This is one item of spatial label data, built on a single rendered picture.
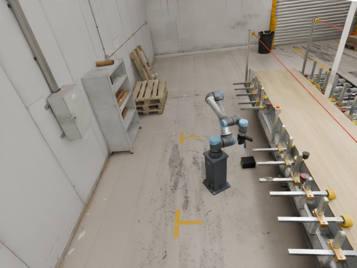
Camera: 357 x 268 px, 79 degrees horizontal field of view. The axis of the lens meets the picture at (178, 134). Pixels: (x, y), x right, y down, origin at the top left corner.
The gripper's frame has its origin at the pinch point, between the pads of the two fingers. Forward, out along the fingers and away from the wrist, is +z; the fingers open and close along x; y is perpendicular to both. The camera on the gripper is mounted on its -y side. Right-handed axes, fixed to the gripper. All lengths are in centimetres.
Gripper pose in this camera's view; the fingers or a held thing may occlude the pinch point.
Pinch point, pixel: (243, 148)
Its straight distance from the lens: 257.8
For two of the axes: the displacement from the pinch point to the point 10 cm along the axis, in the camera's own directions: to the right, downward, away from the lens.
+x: -0.5, 5.8, -8.1
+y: -9.9, 0.7, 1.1
